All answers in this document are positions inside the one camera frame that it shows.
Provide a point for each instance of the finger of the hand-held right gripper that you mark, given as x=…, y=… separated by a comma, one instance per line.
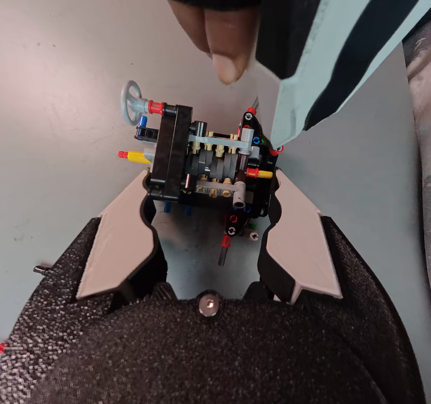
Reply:
x=409, y=23
x=336, y=23

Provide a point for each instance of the building brick engine model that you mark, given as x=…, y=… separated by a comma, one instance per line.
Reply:
x=171, y=155

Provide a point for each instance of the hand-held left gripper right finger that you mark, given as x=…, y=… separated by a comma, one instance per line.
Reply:
x=299, y=242

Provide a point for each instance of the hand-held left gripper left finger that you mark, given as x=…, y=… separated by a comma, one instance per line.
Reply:
x=118, y=235

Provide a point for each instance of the person's right hand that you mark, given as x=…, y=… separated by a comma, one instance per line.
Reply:
x=229, y=40

